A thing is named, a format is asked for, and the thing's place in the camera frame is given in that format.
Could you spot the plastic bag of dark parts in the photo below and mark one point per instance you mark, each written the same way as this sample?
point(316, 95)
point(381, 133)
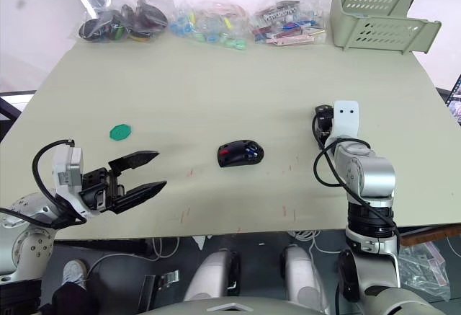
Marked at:
point(119, 19)

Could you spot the plastic bag of pink-red parts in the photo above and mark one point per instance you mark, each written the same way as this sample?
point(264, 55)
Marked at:
point(286, 21)

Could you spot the silver metal latch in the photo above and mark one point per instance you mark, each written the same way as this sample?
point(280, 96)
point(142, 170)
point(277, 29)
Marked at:
point(168, 277)

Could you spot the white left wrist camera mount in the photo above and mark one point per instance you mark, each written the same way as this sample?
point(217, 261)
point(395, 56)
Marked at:
point(66, 165)

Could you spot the black metal frame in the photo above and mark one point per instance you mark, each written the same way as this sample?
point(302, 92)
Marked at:
point(12, 104)

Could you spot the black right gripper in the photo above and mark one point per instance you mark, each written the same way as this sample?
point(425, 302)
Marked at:
point(323, 120)

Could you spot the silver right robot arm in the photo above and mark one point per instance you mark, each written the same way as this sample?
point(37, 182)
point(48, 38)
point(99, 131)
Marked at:
point(374, 174)

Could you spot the silver robot leg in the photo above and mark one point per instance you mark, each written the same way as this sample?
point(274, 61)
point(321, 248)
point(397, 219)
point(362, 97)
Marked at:
point(212, 275)
point(304, 275)

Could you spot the grey robot torso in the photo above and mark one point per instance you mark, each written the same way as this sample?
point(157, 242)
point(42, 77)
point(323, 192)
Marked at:
point(234, 308)

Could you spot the clear plastic bag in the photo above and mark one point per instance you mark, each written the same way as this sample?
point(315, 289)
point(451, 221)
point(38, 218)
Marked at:
point(425, 271)

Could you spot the silver right robot leg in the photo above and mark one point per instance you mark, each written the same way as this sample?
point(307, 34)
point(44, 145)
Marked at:
point(304, 275)

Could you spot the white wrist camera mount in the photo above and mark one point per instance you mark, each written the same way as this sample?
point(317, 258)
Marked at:
point(66, 165)
point(345, 120)

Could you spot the grey sneaker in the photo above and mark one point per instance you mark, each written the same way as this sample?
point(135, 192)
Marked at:
point(75, 273)

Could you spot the silver left robot leg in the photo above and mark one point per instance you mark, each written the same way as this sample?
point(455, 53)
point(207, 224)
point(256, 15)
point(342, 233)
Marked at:
point(212, 275)

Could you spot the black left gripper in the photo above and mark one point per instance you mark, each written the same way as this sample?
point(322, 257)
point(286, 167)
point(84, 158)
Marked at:
point(97, 189)

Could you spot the brown wooden board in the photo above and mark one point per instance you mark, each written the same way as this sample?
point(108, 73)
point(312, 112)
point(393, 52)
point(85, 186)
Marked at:
point(432, 235)

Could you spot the plastic bag of blue-green parts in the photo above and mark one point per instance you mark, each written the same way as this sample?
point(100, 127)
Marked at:
point(209, 26)

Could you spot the dark trouser leg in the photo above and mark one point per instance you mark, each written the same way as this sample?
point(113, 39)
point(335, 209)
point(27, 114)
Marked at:
point(72, 300)

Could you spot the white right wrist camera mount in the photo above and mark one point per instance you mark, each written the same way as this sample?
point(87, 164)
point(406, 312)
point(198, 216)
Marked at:
point(345, 120)

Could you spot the pale green plastic basket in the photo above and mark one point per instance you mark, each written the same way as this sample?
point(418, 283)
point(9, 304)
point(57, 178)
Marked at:
point(381, 16)

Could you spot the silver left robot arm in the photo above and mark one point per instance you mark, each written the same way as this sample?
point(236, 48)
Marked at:
point(32, 246)

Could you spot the green octagonal disc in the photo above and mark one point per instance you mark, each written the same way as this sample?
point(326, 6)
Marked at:
point(120, 132)

